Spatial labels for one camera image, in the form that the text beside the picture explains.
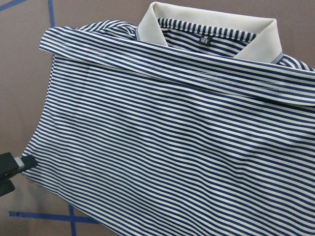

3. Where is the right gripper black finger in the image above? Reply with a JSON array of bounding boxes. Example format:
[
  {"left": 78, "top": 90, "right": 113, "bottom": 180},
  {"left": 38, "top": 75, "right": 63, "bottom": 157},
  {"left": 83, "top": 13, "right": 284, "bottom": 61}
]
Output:
[{"left": 0, "top": 152, "right": 38, "bottom": 179}]

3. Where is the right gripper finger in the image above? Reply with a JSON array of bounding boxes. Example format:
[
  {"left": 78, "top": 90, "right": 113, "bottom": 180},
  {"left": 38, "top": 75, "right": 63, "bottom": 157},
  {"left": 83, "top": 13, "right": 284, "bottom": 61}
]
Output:
[{"left": 0, "top": 179, "right": 15, "bottom": 196}]

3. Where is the blue white striped polo shirt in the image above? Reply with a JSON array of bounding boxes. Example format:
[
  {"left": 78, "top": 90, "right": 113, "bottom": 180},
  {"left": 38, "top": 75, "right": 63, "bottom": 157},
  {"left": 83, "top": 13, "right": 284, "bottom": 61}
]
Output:
[{"left": 24, "top": 2, "right": 315, "bottom": 236}]

